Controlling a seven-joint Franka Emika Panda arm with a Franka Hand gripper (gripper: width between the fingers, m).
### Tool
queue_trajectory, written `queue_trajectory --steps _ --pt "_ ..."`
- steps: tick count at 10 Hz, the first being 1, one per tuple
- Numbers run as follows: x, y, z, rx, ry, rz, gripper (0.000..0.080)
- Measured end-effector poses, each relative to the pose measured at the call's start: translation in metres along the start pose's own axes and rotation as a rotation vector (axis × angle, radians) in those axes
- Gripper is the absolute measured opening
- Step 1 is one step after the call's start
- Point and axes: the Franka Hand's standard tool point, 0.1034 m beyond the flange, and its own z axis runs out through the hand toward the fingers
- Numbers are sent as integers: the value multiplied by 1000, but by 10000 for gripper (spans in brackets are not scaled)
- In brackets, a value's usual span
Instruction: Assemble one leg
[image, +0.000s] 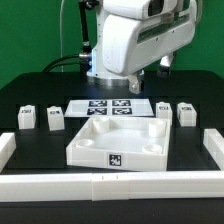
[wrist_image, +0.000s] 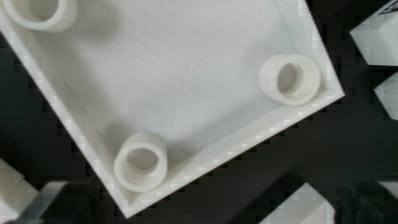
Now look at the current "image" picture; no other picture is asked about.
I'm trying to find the black cable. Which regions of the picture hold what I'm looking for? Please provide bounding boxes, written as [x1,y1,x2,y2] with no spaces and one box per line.
[41,54,92,73]

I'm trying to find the white marker base plate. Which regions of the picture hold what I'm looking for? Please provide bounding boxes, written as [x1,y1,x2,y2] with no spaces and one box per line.
[65,99,154,117]

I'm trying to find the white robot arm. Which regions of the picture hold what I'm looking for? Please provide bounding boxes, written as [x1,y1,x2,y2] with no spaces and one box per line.
[87,0,203,94]

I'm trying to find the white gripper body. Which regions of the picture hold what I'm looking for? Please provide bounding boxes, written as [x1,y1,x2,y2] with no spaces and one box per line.
[128,69,144,94]

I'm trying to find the white right fence wall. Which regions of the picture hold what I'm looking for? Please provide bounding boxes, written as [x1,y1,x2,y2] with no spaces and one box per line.
[203,129,224,171]

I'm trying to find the white front fence wall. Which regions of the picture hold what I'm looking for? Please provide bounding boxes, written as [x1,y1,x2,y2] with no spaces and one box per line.
[0,171,224,202]

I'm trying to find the white square tabletop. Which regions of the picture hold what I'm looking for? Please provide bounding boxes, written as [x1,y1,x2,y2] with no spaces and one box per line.
[66,116,170,171]

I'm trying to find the white left fence wall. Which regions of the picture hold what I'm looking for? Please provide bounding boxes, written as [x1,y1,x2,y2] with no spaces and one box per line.
[0,133,16,173]

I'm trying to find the white fence wall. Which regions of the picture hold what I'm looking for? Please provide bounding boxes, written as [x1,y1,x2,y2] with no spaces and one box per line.
[0,133,16,173]
[0,171,224,202]
[203,129,224,171]

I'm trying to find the grey thin cable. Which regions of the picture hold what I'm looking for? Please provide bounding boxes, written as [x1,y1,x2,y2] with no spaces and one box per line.
[59,0,66,73]

